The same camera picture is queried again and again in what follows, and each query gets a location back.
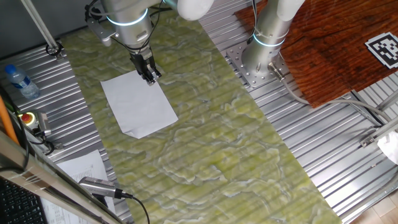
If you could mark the black keyboard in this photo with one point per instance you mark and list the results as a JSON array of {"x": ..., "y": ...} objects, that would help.
[{"x": 18, "y": 205}]

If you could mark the orange tube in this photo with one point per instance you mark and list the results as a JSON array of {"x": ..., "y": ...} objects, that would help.
[{"x": 7, "y": 121}]

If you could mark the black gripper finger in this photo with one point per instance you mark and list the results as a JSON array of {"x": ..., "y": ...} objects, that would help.
[
  {"x": 148, "y": 78},
  {"x": 155, "y": 72}
]

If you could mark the black white fiducial marker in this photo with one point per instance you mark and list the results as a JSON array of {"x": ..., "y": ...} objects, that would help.
[{"x": 385, "y": 49}]

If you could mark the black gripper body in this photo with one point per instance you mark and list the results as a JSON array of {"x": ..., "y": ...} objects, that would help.
[{"x": 141, "y": 60}]

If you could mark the aluminium bracket frame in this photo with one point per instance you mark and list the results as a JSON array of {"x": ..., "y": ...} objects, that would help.
[{"x": 370, "y": 140}]

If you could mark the red emergency stop button box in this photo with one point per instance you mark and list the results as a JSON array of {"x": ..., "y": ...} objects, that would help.
[{"x": 28, "y": 119}]

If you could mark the thin aluminium pole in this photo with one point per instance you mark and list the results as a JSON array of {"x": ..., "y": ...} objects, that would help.
[{"x": 38, "y": 23}]

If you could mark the green marble pattern mat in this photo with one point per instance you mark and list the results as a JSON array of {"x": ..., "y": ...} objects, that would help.
[{"x": 217, "y": 140}]

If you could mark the printed white paper sheet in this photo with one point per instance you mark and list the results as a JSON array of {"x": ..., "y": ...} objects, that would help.
[{"x": 84, "y": 168}]

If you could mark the aluminium frame bar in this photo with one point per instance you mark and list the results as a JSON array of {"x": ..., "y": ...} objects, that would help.
[{"x": 46, "y": 180}]

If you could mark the white cloth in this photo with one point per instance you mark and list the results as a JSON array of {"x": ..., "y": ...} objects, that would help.
[{"x": 390, "y": 147}]

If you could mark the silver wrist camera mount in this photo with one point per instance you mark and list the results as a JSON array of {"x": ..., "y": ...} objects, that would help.
[{"x": 98, "y": 29}]

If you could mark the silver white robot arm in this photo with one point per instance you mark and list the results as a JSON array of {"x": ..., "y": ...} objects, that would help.
[{"x": 130, "y": 28}]

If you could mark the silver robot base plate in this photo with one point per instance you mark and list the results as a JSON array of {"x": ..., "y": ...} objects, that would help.
[{"x": 248, "y": 77}]

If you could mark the silver camera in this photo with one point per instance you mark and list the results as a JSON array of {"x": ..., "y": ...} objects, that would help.
[{"x": 98, "y": 186}]

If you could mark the clear bottle with blue cap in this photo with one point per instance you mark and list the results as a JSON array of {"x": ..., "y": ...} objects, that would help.
[{"x": 23, "y": 84}]

